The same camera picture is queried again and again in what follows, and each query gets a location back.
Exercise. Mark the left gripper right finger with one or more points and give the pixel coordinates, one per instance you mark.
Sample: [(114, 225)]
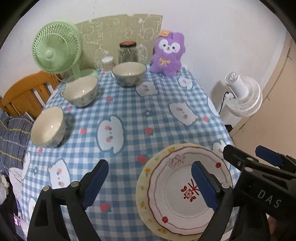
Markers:
[(251, 222)]

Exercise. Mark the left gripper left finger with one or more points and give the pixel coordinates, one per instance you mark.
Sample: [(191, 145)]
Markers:
[(47, 221)]

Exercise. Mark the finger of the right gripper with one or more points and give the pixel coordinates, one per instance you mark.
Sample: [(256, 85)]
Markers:
[(245, 159), (284, 162)]

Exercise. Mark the white red-rimmed plate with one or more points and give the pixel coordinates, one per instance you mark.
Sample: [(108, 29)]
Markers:
[(174, 197)]

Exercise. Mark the yellow floral plate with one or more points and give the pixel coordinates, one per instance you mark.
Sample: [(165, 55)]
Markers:
[(142, 197)]

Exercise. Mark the ceramic bowl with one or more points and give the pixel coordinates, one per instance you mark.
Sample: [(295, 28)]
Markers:
[(81, 92), (49, 128), (129, 74)]

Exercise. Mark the beige door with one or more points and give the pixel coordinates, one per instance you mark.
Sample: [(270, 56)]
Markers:
[(273, 126)]

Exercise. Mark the white standing fan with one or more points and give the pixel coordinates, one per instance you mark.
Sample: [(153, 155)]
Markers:
[(242, 99)]

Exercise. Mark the blue plaid pillow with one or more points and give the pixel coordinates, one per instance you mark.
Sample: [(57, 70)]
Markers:
[(15, 136)]

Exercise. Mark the blue checkered cat tablecloth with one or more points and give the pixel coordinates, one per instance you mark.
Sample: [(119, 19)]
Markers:
[(126, 127)]

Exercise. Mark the purple plush bunny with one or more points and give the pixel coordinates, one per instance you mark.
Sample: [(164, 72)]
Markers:
[(168, 50)]

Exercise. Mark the glass jar red lid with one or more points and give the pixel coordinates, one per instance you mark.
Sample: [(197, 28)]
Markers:
[(127, 52)]

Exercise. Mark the green desk fan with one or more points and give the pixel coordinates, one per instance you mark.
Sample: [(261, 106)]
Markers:
[(57, 48)]

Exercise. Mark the green patterned mat board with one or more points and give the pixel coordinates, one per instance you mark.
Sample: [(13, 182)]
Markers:
[(101, 37)]

